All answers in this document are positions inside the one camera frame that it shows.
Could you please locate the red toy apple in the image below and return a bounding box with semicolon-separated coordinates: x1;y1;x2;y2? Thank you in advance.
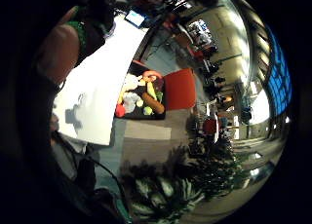
114;103;127;119

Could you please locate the green potted plant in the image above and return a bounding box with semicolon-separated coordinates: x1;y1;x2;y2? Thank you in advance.
119;137;252;224

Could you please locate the black tray of toys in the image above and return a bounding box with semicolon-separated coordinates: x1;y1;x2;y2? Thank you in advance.
114;60;168;121

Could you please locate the white soft toy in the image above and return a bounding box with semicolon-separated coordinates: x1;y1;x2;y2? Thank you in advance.
122;92;141;114

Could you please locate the green toy apple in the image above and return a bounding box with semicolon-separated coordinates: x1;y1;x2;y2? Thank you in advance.
142;105;154;117

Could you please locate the brown toy bread loaf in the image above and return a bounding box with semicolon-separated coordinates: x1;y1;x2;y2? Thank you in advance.
141;92;166;115

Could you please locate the cream soft toy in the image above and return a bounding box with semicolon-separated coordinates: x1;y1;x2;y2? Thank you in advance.
124;73;144;93

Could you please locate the yellow toy banana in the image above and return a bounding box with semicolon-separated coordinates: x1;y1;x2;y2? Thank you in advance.
146;81;158;101

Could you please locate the pink toy donut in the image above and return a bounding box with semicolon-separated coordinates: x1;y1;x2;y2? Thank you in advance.
141;70;164;84

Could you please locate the red chair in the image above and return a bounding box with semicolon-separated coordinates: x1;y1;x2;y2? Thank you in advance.
202;117;219;136

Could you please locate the red upholstered seat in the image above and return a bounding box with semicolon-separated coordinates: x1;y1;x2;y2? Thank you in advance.
163;67;198;111

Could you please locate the thin black and green cable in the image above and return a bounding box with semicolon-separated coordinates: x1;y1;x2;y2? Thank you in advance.
82;155;131;223

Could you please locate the blue glass window wall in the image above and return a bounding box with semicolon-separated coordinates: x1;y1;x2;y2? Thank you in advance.
263;25;293;117

